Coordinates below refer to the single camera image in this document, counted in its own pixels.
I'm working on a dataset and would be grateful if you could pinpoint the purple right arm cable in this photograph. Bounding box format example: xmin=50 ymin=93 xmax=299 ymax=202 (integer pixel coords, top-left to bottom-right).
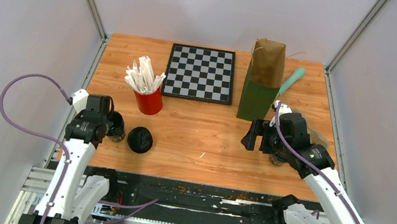
xmin=259 ymin=100 xmax=397 ymax=224

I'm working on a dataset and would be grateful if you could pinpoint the white wrapped straws bundle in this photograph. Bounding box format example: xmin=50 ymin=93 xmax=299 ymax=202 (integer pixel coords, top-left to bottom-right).
xmin=124 ymin=56 xmax=166 ymax=96

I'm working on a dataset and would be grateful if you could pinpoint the red straw holder cup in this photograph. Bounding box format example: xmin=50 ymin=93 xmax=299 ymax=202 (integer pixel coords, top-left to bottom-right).
xmin=134 ymin=87 xmax=163 ymax=115

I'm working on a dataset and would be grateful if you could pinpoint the black lid stack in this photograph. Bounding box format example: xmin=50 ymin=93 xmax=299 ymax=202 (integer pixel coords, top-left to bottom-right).
xmin=127 ymin=127 xmax=153 ymax=154

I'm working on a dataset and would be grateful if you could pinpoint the green paper bag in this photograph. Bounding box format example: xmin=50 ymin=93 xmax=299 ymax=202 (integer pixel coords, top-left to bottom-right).
xmin=236 ymin=38 xmax=286 ymax=121

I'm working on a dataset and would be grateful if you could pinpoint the cardboard cup carrier tray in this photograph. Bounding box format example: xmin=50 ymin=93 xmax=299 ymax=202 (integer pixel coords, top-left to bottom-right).
xmin=291 ymin=109 xmax=329 ymax=149

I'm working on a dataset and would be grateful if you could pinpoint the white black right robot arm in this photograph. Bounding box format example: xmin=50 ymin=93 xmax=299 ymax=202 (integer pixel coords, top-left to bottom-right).
xmin=241 ymin=108 xmax=364 ymax=224

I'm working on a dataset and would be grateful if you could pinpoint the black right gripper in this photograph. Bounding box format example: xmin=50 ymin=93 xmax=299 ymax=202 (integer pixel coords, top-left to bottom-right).
xmin=240 ymin=117 xmax=294 ymax=157

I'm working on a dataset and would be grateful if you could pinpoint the clear brown plastic cup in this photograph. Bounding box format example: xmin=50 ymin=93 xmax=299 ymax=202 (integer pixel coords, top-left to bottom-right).
xmin=269 ymin=154 xmax=286 ymax=167

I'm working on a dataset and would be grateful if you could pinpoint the black white chessboard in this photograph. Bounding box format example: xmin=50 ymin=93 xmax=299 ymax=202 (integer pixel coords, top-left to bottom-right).
xmin=161 ymin=43 xmax=236 ymax=105

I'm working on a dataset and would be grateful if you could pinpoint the mint green handle tool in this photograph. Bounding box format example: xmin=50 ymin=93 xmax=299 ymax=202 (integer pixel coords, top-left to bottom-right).
xmin=276 ymin=67 xmax=306 ymax=97

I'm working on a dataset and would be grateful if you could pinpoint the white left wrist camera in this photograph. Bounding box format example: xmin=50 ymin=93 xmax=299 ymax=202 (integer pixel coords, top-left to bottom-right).
xmin=71 ymin=89 xmax=89 ymax=114

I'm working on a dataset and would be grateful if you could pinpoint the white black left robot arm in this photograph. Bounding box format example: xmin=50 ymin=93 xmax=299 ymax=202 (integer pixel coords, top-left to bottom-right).
xmin=18 ymin=89 xmax=119 ymax=224

